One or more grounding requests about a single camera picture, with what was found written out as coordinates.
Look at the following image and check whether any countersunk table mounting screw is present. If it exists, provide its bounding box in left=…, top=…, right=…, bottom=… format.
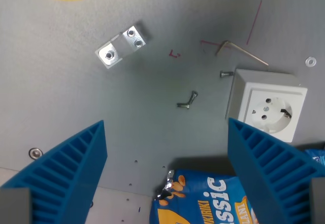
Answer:
left=28, top=147, right=43, bottom=160

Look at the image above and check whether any metal allen key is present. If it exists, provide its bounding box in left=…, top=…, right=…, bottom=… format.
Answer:
left=215, top=40, right=269, bottom=67

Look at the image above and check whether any white wall power socket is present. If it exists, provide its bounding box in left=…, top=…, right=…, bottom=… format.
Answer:
left=224, top=68, right=308, bottom=143

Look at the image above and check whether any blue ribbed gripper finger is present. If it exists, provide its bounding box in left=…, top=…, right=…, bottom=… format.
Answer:
left=227, top=117, right=325, bottom=224
left=0, top=119, right=108, bottom=224

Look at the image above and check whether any aluminium bracket block with holes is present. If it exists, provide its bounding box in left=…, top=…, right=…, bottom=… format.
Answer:
left=94, top=20, right=152, bottom=70

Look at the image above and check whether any blue peanut snack bag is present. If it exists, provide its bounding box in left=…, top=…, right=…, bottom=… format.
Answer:
left=149, top=168, right=262, bottom=224

